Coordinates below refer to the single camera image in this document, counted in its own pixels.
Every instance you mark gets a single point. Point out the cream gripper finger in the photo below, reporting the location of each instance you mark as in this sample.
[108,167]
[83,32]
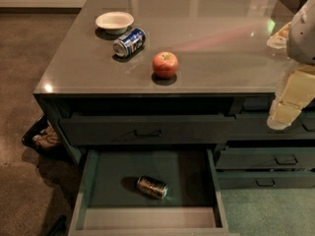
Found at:
[295,90]

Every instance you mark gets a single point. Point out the orange soda can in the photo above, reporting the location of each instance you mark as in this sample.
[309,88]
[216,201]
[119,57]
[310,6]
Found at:
[152,187]

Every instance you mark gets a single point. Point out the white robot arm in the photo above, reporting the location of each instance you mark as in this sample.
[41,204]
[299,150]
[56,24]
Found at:
[300,44]

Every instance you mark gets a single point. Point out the top right drawer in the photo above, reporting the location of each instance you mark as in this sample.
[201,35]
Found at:
[259,126]

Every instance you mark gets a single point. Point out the right middle drawer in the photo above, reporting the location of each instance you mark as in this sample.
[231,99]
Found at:
[236,158]

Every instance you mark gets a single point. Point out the right bottom drawer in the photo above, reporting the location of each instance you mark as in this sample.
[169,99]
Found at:
[263,180]

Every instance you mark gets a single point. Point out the closed top left drawer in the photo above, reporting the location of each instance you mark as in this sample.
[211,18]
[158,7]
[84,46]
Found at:
[146,130]

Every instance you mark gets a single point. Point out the grey cabinet counter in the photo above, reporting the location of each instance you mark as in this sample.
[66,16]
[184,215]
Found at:
[225,66]

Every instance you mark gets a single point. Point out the blue soda can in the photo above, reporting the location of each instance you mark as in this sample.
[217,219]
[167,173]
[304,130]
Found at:
[129,42]

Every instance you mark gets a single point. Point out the open middle drawer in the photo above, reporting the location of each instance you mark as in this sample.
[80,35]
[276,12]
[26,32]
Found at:
[110,204]

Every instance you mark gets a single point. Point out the red apple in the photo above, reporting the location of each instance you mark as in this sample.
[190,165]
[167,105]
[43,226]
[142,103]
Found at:
[165,65]

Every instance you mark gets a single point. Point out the white paper bowl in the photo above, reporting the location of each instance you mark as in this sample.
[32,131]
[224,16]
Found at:
[114,22]

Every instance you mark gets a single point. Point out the black bag on floor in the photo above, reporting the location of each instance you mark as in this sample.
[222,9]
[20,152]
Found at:
[41,136]

